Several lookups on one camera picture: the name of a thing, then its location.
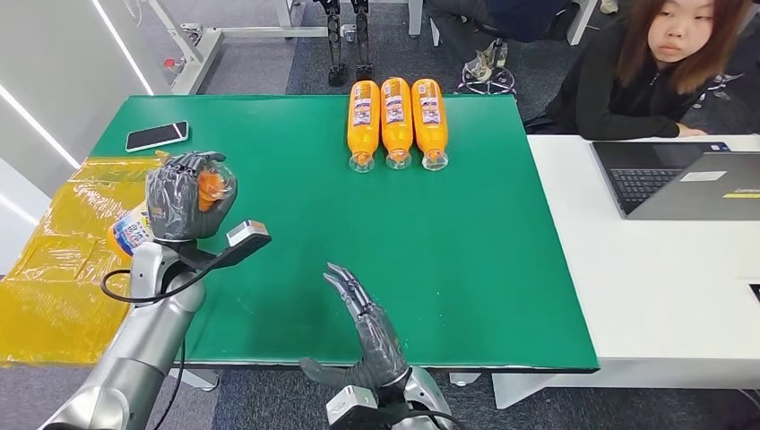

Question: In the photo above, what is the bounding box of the white robot support gantry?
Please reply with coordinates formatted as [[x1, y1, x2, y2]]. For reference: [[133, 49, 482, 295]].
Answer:
[[148, 0, 426, 96]]

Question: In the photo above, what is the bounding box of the open black laptop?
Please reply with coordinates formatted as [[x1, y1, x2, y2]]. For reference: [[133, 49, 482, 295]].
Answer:
[[592, 141, 731, 219]]

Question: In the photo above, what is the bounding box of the white desk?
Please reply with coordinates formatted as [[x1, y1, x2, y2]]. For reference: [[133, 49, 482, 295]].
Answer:
[[492, 134, 760, 410]]

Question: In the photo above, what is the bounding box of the orange juice bottle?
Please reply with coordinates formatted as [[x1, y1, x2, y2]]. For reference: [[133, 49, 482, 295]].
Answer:
[[410, 78, 450, 173], [107, 168, 233, 262], [346, 80, 382, 175], [380, 77, 414, 171]]

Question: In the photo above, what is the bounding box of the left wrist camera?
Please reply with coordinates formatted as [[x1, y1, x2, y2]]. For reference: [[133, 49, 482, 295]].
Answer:
[[175, 219, 273, 273]]

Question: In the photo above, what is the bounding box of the yellow plastic-wrapped cardboard box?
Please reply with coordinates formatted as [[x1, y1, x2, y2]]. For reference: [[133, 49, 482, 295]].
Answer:
[[0, 150, 173, 366]]

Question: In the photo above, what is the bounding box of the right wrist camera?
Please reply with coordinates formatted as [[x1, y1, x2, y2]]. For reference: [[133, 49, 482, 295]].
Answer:
[[324, 384, 410, 430]]

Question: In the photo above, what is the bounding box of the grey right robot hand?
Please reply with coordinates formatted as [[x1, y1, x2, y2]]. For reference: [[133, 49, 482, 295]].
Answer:
[[298, 262, 412, 390]]

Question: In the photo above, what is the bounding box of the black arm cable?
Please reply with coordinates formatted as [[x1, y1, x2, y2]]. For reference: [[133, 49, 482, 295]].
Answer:
[[410, 408, 462, 430], [99, 261, 206, 430]]

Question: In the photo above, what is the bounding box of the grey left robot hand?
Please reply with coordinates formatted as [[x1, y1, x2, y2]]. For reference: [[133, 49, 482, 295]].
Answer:
[[145, 150, 238, 243]]

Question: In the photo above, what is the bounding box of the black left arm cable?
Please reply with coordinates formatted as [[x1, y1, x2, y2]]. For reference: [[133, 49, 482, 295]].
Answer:
[[99, 261, 206, 430]]

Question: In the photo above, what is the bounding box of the person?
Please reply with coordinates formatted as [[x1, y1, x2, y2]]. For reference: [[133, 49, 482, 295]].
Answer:
[[525, 0, 760, 142], [426, 0, 571, 84]]

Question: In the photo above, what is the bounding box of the black smartphone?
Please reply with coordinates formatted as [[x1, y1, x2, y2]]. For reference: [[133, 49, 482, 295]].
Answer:
[[125, 120, 190, 154]]

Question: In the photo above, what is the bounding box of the green table mat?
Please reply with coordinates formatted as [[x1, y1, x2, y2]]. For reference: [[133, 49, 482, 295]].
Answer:
[[89, 94, 600, 374]]

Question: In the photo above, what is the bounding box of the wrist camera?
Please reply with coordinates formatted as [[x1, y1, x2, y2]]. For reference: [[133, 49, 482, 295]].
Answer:
[[324, 384, 410, 430], [175, 219, 273, 273]]

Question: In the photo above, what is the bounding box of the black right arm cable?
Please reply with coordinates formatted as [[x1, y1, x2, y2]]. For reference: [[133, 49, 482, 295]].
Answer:
[[410, 408, 462, 430]]

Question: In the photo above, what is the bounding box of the grey laptop lid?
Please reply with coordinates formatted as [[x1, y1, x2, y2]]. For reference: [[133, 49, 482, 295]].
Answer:
[[626, 151, 760, 222]]

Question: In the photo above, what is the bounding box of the black office chair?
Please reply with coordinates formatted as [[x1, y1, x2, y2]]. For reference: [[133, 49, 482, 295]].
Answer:
[[457, 19, 532, 98]]

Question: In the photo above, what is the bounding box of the standing humanoid robot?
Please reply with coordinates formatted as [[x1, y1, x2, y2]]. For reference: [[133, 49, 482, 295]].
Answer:
[[313, 0, 376, 89]]

